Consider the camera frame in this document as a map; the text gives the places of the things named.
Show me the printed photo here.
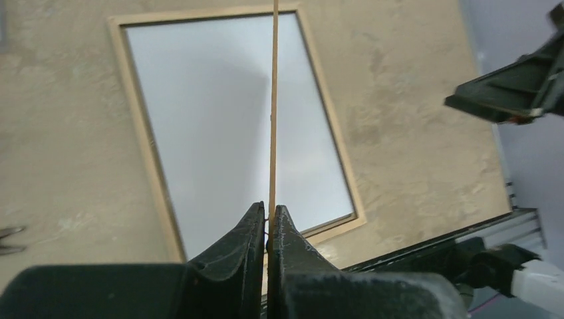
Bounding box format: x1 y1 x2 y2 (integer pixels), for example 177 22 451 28
124 12 356 261

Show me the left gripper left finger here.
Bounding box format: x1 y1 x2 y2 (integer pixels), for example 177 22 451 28
1 202 265 318

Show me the black wooden picture frame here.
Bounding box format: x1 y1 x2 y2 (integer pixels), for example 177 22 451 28
106 3 367 265

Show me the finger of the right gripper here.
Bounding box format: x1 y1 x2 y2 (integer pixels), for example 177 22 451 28
444 31 563 125

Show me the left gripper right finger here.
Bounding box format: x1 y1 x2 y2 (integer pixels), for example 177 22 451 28
267 205 468 318

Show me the brown backing board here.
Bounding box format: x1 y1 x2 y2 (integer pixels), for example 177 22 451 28
267 0 280 230

